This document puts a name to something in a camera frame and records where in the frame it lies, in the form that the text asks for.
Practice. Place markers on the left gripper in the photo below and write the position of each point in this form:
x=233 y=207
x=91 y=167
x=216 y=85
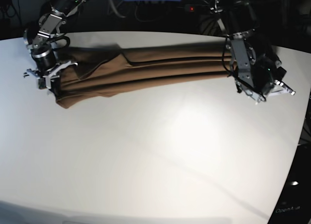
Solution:
x=267 y=86

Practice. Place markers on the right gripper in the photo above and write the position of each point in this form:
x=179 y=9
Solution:
x=48 y=67

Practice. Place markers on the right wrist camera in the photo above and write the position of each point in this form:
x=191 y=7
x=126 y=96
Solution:
x=41 y=84

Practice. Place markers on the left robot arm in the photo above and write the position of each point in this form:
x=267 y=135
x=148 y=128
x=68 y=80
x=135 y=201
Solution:
x=255 y=66

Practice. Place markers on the black power strip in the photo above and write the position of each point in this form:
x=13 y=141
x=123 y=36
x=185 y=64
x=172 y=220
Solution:
x=197 y=8

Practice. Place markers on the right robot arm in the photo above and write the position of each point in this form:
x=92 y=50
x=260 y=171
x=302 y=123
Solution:
x=44 y=40

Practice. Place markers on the brown T-shirt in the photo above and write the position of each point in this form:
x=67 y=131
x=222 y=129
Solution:
x=111 y=70

